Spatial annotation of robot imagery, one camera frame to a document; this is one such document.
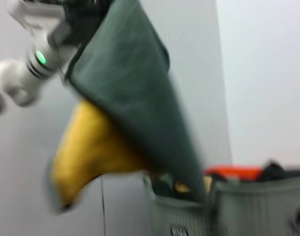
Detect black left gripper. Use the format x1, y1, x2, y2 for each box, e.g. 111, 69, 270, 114
62, 0, 109, 47

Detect grey-green towel with yellow back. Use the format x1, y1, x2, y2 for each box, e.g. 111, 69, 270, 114
45, 0, 207, 214

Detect grey perforated storage box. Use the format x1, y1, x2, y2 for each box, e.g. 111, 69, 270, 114
142, 172, 300, 236

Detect yellow cloth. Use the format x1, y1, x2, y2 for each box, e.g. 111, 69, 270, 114
173, 180, 191, 194

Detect orange item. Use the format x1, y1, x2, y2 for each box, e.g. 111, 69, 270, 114
204, 164, 264, 182

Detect dark clothes pile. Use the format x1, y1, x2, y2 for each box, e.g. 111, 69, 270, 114
258, 159, 300, 184

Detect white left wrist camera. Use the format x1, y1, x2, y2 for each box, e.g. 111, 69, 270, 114
6, 0, 73, 44

